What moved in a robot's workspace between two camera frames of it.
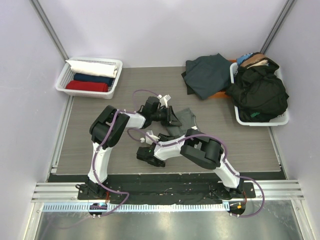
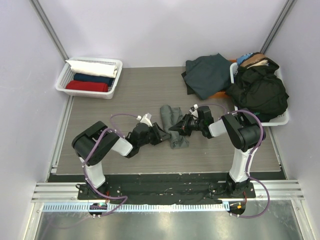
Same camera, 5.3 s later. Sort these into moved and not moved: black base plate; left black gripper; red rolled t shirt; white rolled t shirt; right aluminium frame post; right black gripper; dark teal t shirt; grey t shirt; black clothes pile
Moved: grey t shirt; right black gripper; left black gripper
Not moved: black base plate; right aluminium frame post; red rolled t shirt; white rolled t shirt; black clothes pile; dark teal t shirt
